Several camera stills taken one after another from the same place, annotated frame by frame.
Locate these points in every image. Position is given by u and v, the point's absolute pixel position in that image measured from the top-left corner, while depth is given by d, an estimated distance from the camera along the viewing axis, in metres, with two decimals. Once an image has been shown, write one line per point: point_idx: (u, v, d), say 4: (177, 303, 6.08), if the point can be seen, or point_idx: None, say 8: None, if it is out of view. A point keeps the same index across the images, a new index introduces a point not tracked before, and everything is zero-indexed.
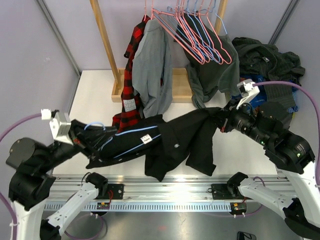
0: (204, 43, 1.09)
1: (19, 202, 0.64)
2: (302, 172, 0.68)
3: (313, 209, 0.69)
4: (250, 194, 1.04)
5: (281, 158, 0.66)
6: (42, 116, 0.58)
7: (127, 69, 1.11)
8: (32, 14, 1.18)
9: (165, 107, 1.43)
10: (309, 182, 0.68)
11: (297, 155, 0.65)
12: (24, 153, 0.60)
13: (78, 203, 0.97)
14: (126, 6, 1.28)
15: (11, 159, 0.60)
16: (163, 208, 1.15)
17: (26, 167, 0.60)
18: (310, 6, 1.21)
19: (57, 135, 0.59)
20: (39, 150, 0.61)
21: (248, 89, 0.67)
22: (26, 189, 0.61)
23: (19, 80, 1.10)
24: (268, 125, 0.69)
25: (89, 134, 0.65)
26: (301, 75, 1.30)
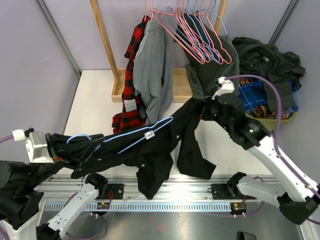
0: (204, 43, 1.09)
1: (8, 222, 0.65)
2: (258, 146, 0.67)
3: (286, 182, 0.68)
4: (248, 190, 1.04)
5: (239, 137, 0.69)
6: (15, 136, 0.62)
7: (128, 70, 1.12)
8: (32, 14, 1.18)
9: (166, 107, 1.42)
10: (270, 153, 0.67)
11: (251, 132, 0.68)
12: (0, 179, 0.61)
13: (78, 206, 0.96)
14: (126, 6, 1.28)
15: None
16: (163, 208, 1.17)
17: (7, 192, 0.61)
18: (310, 6, 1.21)
19: (34, 158, 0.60)
20: (15, 175, 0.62)
21: (221, 81, 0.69)
22: (12, 210, 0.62)
23: (19, 81, 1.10)
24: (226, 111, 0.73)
25: (72, 148, 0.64)
26: (301, 75, 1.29)
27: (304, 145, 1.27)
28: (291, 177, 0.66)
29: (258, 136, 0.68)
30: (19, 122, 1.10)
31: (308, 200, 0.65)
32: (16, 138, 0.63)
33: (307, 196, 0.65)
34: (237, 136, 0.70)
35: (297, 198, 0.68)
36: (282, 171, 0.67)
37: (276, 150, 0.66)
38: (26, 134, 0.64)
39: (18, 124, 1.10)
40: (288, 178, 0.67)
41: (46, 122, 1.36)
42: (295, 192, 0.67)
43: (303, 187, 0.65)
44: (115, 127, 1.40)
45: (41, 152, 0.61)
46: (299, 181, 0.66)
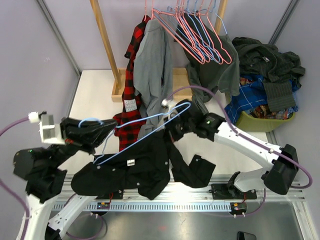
0: (204, 43, 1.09)
1: (35, 196, 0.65)
2: (218, 132, 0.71)
3: (254, 156, 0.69)
4: (243, 185, 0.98)
5: (201, 132, 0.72)
6: (30, 117, 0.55)
7: (129, 70, 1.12)
8: (32, 14, 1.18)
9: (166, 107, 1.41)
10: (230, 134, 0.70)
11: (208, 123, 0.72)
12: (22, 165, 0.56)
13: (77, 207, 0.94)
14: (126, 6, 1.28)
15: (16, 170, 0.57)
16: (163, 208, 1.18)
17: (34, 174, 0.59)
18: (310, 6, 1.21)
19: (44, 139, 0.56)
20: (38, 161, 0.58)
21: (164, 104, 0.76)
22: (42, 186, 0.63)
23: (19, 81, 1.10)
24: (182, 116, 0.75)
25: (84, 131, 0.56)
26: (301, 75, 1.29)
27: (304, 145, 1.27)
28: (254, 149, 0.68)
29: (216, 124, 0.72)
30: (18, 122, 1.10)
31: (275, 163, 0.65)
32: (32, 120, 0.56)
33: (272, 159, 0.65)
34: (200, 131, 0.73)
35: (270, 168, 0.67)
36: (246, 147, 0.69)
37: (233, 129, 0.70)
38: (40, 117, 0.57)
39: (19, 124, 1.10)
40: (252, 151, 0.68)
41: None
42: (264, 161, 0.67)
43: (268, 153, 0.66)
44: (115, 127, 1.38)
45: (52, 134, 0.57)
46: (262, 148, 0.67)
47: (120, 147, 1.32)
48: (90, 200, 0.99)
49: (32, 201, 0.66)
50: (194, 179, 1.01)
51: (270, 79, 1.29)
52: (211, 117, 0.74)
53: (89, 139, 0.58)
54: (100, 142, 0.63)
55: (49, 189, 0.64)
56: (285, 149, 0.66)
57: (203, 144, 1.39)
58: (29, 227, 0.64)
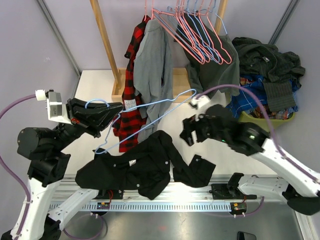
0: (204, 43, 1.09)
1: (37, 179, 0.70)
2: (263, 151, 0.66)
3: (294, 180, 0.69)
4: (251, 190, 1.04)
5: (241, 146, 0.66)
6: (37, 95, 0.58)
7: (129, 70, 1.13)
8: (32, 14, 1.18)
9: (166, 107, 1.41)
10: (275, 156, 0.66)
11: (252, 138, 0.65)
12: (29, 143, 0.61)
13: (78, 200, 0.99)
14: (126, 6, 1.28)
15: (21, 148, 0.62)
16: (163, 208, 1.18)
17: (38, 154, 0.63)
18: (310, 6, 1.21)
19: (51, 116, 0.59)
20: (43, 139, 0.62)
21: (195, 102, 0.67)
22: (46, 168, 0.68)
23: (19, 81, 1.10)
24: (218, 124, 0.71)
25: (90, 112, 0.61)
26: (301, 75, 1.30)
27: (304, 145, 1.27)
28: (299, 175, 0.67)
29: (259, 139, 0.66)
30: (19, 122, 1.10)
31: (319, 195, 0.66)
32: (38, 97, 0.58)
33: (317, 190, 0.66)
34: (239, 145, 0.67)
35: (306, 193, 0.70)
36: (288, 171, 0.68)
37: (279, 151, 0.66)
38: (47, 96, 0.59)
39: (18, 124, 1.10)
40: (296, 177, 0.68)
41: (46, 122, 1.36)
42: (305, 188, 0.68)
43: (312, 183, 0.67)
44: (114, 127, 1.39)
45: (58, 111, 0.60)
46: (307, 177, 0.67)
47: (120, 146, 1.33)
48: (88, 198, 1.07)
49: (35, 184, 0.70)
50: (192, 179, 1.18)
51: (270, 79, 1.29)
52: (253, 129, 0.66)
53: (95, 121, 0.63)
54: (105, 126, 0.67)
55: (52, 171, 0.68)
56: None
57: (203, 145, 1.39)
58: (29, 211, 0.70)
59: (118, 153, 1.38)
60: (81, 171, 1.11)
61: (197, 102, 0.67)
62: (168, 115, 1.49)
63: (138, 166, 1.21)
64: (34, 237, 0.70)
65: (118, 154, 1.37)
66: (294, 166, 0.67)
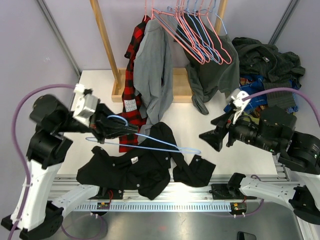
0: (204, 43, 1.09)
1: (37, 161, 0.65)
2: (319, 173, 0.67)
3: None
4: (252, 193, 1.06)
5: (300, 164, 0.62)
6: (75, 88, 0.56)
7: (129, 70, 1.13)
8: (32, 14, 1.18)
9: (166, 107, 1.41)
10: None
11: (314, 156, 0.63)
12: (46, 107, 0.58)
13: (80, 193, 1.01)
14: (126, 6, 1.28)
15: (33, 113, 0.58)
16: (163, 208, 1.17)
17: (48, 123, 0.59)
18: (310, 6, 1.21)
19: (77, 115, 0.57)
20: (60, 107, 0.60)
21: (239, 105, 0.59)
22: (47, 148, 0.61)
23: (19, 81, 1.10)
24: (273, 132, 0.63)
25: (109, 124, 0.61)
26: (301, 75, 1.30)
27: None
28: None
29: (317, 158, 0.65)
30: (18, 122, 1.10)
31: None
32: (74, 91, 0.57)
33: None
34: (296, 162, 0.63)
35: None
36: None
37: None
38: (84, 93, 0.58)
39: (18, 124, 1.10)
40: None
41: None
42: None
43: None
44: None
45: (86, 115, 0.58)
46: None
47: (120, 146, 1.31)
48: (89, 195, 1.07)
49: (34, 166, 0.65)
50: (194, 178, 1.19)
51: (270, 79, 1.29)
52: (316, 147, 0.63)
53: (108, 133, 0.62)
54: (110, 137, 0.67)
55: (52, 152, 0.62)
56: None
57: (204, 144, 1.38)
58: (30, 194, 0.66)
59: (117, 153, 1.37)
60: (81, 170, 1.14)
61: (240, 103, 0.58)
62: (168, 115, 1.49)
63: (139, 165, 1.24)
64: (36, 221, 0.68)
65: (118, 154, 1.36)
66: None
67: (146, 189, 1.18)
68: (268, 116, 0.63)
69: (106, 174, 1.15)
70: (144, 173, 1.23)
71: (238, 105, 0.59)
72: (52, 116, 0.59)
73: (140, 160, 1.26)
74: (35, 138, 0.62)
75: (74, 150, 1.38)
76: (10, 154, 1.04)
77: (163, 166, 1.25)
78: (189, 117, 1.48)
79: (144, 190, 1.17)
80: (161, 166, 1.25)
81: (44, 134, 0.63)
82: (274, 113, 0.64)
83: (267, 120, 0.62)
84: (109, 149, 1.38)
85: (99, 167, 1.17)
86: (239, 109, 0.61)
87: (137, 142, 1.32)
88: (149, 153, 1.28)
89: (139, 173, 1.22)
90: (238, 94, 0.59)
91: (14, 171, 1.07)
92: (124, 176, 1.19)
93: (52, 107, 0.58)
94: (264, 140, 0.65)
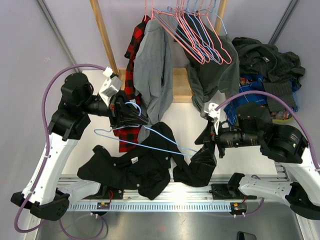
0: (204, 43, 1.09)
1: (58, 134, 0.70)
2: (301, 163, 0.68)
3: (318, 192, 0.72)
4: (252, 192, 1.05)
5: (280, 153, 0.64)
6: (105, 70, 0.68)
7: (129, 70, 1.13)
8: (32, 14, 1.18)
9: (166, 107, 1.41)
10: (310, 168, 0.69)
11: (293, 145, 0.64)
12: (76, 82, 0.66)
13: (82, 186, 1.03)
14: (126, 6, 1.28)
15: (66, 86, 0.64)
16: (163, 208, 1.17)
17: (75, 97, 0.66)
18: (310, 6, 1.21)
19: (102, 92, 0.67)
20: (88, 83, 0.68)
21: (215, 116, 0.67)
22: (69, 122, 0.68)
23: (19, 81, 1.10)
24: (251, 126, 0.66)
25: (125, 109, 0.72)
26: (301, 75, 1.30)
27: None
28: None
29: (297, 147, 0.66)
30: (18, 122, 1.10)
31: None
32: (104, 72, 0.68)
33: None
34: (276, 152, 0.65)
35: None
36: (316, 183, 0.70)
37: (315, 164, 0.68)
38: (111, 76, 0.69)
39: (18, 125, 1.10)
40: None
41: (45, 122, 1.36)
42: None
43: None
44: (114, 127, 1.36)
45: (109, 94, 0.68)
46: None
47: (120, 147, 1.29)
48: (90, 191, 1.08)
49: (56, 139, 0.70)
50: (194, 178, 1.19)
51: (270, 79, 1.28)
52: (294, 136, 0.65)
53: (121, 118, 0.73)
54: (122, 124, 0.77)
55: (73, 127, 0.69)
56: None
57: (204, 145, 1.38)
58: (47, 167, 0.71)
59: (118, 153, 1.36)
60: (80, 169, 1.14)
61: (215, 113, 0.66)
62: (168, 115, 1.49)
63: (140, 165, 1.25)
64: (47, 197, 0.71)
65: (118, 154, 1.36)
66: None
67: (146, 189, 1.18)
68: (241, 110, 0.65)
69: (107, 173, 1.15)
70: (144, 173, 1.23)
71: (213, 115, 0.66)
72: (79, 90, 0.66)
73: (140, 160, 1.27)
74: (57, 114, 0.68)
75: (74, 150, 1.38)
76: (10, 154, 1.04)
77: (163, 166, 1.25)
78: (189, 117, 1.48)
79: (144, 189, 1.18)
80: (161, 166, 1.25)
81: (66, 111, 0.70)
82: (249, 106, 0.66)
83: (240, 114, 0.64)
84: (109, 149, 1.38)
85: (100, 166, 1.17)
86: (216, 120, 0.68)
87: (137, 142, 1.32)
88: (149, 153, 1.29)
89: (139, 174, 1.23)
90: (210, 106, 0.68)
91: (14, 171, 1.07)
92: (124, 175, 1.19)
93: (81, 82, 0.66)
94: (249, 137, 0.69)
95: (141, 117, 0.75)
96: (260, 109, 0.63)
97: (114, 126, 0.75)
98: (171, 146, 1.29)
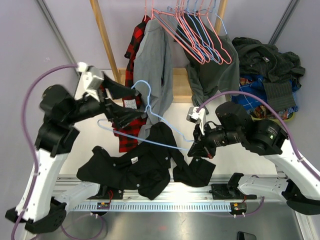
0: (204, 43, 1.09)
1: (46, 150, 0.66)
2: (281, 153, 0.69)
3: (305, 184, 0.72)
4: (250, 190, 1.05)
5: (258, 146, 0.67)
6: (79, 66, 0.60)
7: (129, 69, 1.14)
8: (32, 14, 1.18)
9: (166, 107, 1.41)
10: (292, 159, 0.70)
11: (271, 137, 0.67)
12: (55, 95, 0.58)
13: (82, 191, 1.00)
14: (126, 6, 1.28)
15: (45, 102, 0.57)
16: (163, 208, 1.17)
17: (57, 113, 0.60)
18: (310, 6, 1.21)
19: (87, 87, 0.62)
20: (69, 95, 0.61)
21: (196, 117, 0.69)
22: (56, 138, 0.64)
23: (19, 81, 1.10)
24: (231, 121, 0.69)
25: (118, 109, 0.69)
26: (301, 75, 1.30)
27: (303, 145, 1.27)
28: (311, 180, 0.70)
29: (276, 139, 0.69)
30: (18, 122, 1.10)
31: None
32: (80, 68, 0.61)
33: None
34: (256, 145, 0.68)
35: (314, 197, 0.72)
36: (302, 175, 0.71)
37: (296, 154, 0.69)
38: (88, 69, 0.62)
39: (18, 125, 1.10)
40: (308, 181, 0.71)
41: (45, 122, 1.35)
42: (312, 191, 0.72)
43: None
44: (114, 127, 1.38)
45: (94, 86, 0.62)
46: (318, 181, 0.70)
47: (120, 147, 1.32)
48: (89, 194, 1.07)
49: (44, 156, 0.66)
50: (194, 179, 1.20)
51: (270, 79, 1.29)
52: (272, 129, 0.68)
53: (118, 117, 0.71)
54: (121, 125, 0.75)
55: (60, 141, 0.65)
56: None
57: None
58: (37, 183, 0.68)
59: (118, 153, 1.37)
60: (81, 168, 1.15)
61: (197, 115, 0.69)
62: (168, 115, 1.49)
63: (139, 165, 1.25)
64: (41, 212, 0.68)
65: (118, 154, 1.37)
66: (307, 169, 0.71)
67: (146, 189, 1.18)
68: (220, 109, 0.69)
69: (107, 173, 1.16)
70: (144, 174, 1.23)
71: (196, 117, 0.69)
72: (61, 105, 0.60)
73: (140, 159, 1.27)
74: (43, 127, 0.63)
75: (74, 150, 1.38)
76: (11, 154, 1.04)
77: (163, 166, 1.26)
78: None
79: (144, 190, 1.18)
80: (162, 165, 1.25)
81: (53, 124, 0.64)
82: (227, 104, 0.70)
83: (219, 113, 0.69)
84: (109, 149, 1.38)
85: (99, 166, 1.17)
86: (200, 120, 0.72)
87: (137, 142, 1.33)
88: (149, 153, 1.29)
89: (139, 173, 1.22)
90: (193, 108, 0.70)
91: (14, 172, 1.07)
92: (124, 175, 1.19)
93: (61, 96, 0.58)
94: (232, 134, 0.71)
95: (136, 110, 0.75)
96: (236, 106, 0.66)
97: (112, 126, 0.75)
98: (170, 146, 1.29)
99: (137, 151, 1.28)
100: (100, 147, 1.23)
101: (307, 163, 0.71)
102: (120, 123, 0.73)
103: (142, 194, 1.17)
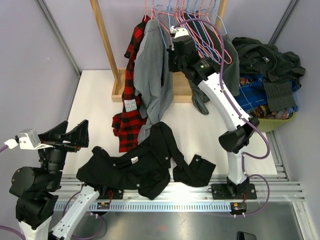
0: (204, 42, 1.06)
1: (27, 222, 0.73)
2: (206, 80, 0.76)
3: (224, 113, 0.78)
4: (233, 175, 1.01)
5: (190, 72, 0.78)
6: (9, 145, 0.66)
7: (128, 69, 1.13)
8: (31, 14, 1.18)
9: (166, 107, 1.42)
10: (215, 88, 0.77)
11: (201, 67, 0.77)
12: (25, 182, 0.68)
13: (80, 210, 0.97)
14: (126, 6, 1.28)
15: (14, 188, 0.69)
16: (163, 208, 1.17)
17: (29, 194, 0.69)
18: (308, 7, 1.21)
19: (34, 145, 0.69)
20: (37, 178, 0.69)
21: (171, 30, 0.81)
22: (32, 210, 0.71)
23: (19, 81, 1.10)
24: (179, 50, 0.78)
25: (52, 140, 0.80)
26: (301, 75, 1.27)
27: (302, 145, 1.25)
28: (228, 108, 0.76)
29: (208, 71, 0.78)
30: (18, 122, 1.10)
31: (238, 128, 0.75)
32: (11, 147, 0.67)
33: (238, 124, 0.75)
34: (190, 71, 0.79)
35: (232, 128, 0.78)
36: (221, 103, 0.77)
37: (220, 85, 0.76)
38: (17, 140, 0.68)
39: (18, 124, 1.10)
40: (225, 109, 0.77)
41: (46, 122, 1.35)
42: (230, 122, 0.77)
43: (237, 118, 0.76)
44: (115, 127, 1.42)
45: (36, 139, 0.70)
46: (234, 111, 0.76)
47: (120, 146, 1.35)
48: (90, 204, 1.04)
49: (26, 226, 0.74)
50: (194, 178, 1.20)
51: (270, 79, 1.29)
52: (204, 62, 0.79)
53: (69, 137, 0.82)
54: (81, 140, 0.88)
55: (38, 213, 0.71)
56: (252, 119, 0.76)
57: (202, 144, 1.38)
58: None
59: (117, 153, 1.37)
60: (82, 168, 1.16)
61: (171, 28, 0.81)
62: (168, 115, 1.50)
63: (139, 165, 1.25)
64: None
65: (118, 154, 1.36)
66: (228, 100, 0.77)
67: (146, 189, 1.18)
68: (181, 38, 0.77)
69: (107, 174, 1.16)
70: (144, 174, 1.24)
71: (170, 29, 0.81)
72: (30, 189, 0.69)
73: (140, 159, 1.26)
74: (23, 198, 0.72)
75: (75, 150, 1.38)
76: (11, 154, 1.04)
77: (164, 166, 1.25)
78: (188, 117, 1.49)
79: (144, 189, 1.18)
80: (162, 165, 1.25)
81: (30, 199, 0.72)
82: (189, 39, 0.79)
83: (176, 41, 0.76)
84: (109, 149, 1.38)
85: (99, 166, 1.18)
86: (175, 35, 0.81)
87: (137, 142, 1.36)
88: (149, 152, 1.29)
89: (139, 173, 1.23)
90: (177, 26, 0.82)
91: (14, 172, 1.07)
92: (124, 175, 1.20)
93: (29, 181, 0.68)
94: (178, 60, 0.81)
95: (79, 125, 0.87)
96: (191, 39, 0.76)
97: (79, 144, 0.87)
98: (170, 145, 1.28)
99: (135, 150, 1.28)
100: (99, 147, 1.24)
101: (228, 95, 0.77)
102: (83, 141, 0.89)
103: (142, 194, 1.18)
